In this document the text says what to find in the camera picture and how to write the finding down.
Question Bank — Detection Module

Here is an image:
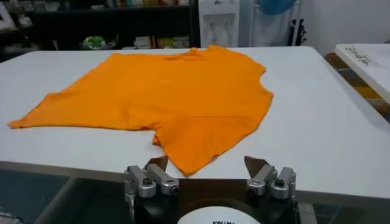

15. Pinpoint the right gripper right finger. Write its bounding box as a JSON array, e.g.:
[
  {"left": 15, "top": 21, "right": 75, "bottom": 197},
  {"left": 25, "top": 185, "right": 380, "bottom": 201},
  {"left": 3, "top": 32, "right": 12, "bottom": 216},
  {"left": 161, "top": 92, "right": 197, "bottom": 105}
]
[{"left": 244, "top": 155, "right": 297, "bottom": 200}]

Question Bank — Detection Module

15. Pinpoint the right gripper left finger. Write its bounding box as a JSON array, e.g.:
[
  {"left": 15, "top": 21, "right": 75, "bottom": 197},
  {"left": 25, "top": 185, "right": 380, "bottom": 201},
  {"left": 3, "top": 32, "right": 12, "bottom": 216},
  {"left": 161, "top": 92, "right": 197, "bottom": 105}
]
[{"left": 123, "top": 155, "right": 180, "bottom": 199}]

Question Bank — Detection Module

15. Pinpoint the orange t-shirt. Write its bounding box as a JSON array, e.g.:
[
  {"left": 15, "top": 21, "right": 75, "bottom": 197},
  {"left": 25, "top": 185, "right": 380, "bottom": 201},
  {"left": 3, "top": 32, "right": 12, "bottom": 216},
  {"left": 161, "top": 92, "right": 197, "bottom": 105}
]
[{"left": 7, "top": 44, "right": 274, "bottom": 177}]

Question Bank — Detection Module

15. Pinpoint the black clamp stand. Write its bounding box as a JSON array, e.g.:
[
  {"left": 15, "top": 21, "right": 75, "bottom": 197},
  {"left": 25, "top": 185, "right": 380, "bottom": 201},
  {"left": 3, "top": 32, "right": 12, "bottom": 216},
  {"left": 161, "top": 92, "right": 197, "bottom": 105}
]
[{"left": 288, "top": 18, "right": 308, "bottom": 47}]

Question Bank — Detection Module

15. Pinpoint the green white bowl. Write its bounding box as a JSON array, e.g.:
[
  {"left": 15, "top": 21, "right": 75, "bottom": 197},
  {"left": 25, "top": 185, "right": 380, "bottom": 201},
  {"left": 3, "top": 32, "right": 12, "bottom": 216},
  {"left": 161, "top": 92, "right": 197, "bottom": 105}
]
[{"left": 82, "top": 35, "right": 108, "bottom": 51}]

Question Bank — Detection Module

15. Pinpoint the white side table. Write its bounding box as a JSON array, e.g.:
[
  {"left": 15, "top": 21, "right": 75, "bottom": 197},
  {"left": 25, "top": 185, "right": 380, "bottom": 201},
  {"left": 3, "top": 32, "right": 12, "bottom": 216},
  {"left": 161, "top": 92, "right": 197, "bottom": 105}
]
[{"left": 334, "top": 43, "right": 390, "bottom": 105}]

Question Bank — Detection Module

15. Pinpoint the white water dispenser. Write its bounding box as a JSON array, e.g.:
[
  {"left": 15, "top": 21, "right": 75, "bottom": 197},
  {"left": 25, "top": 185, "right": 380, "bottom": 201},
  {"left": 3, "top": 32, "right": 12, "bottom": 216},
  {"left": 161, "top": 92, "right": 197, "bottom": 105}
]
[{"left": 197, "top": 0, "right": 241, "bottom": 49}]

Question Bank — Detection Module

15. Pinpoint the black shelf unit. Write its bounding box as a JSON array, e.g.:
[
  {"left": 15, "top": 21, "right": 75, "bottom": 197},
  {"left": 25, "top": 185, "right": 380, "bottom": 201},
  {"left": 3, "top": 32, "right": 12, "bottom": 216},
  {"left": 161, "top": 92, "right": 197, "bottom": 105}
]
[{"left": 0, "top": 0, "right": 201, "bottom": 63}]

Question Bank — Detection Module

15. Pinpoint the blue water jug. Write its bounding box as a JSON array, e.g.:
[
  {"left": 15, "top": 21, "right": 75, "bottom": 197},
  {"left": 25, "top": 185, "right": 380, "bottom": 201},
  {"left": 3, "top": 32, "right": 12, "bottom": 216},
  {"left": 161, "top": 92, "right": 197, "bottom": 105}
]
[{"left": 257, "top": 0, "right": 297, "bottom": 16}]

